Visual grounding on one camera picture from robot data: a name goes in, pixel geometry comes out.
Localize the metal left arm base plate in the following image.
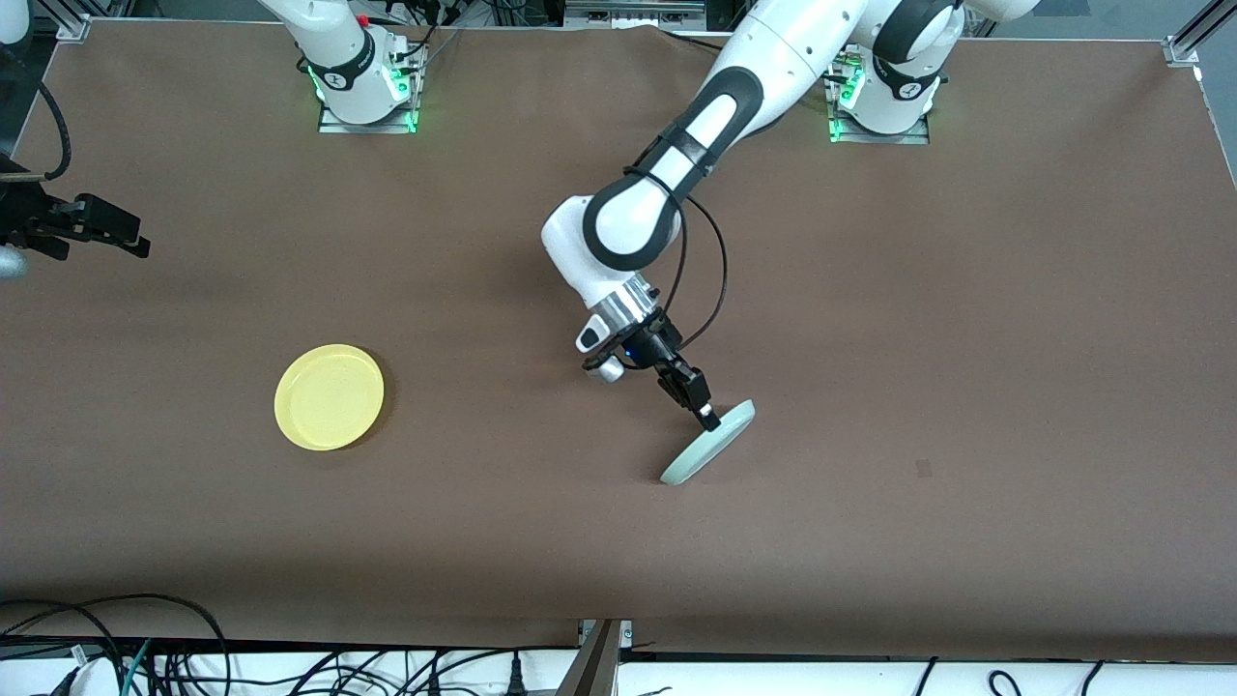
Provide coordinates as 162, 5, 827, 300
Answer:
827, 53, 932, 147

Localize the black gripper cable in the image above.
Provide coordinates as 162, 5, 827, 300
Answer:
37, 82, 74, 183
622, 166, 730, 355

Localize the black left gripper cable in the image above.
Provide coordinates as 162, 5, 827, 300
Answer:
622, 166, 730, 355

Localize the yellow round plate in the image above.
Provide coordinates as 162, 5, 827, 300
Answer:
274, 344, 385, 451

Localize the green thin cable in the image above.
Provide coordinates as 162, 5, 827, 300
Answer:
120, 638, 156, 696

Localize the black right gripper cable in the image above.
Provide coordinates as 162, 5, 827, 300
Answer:
37, 82, 74, 183

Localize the light green round plate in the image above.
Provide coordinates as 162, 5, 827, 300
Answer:
660, 398, 758, 487

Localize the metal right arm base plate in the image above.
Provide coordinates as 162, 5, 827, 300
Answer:
318, 46, 427, 135

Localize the aluminium profile with sockets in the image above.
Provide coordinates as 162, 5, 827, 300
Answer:
564, 0, 707, 31

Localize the black looped floor cable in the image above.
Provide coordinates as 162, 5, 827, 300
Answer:
0, 594, 230, 696

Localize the aluminium frame post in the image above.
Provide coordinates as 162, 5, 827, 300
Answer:
556, 619, 634, 696

